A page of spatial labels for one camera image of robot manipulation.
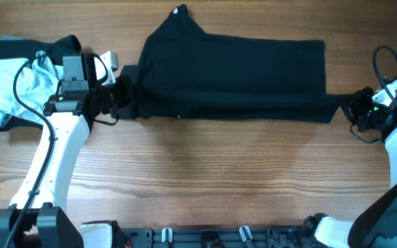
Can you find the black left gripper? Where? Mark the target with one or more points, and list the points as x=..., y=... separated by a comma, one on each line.
x=125, y=86

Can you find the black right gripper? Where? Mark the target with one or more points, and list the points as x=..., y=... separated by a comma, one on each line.
x=355, y=101

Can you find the black t-shirt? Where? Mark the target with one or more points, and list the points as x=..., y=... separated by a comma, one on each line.
x=184, y=72

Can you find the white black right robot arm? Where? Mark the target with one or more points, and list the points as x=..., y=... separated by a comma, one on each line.
x=377, y=225

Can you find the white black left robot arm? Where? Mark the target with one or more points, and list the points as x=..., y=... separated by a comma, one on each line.
x=36, y=215

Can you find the folded black garment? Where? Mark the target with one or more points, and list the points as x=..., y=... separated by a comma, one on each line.
x=14, y=48

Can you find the crumpled light grey garment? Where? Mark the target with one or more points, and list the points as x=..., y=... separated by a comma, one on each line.
x=35, y=83

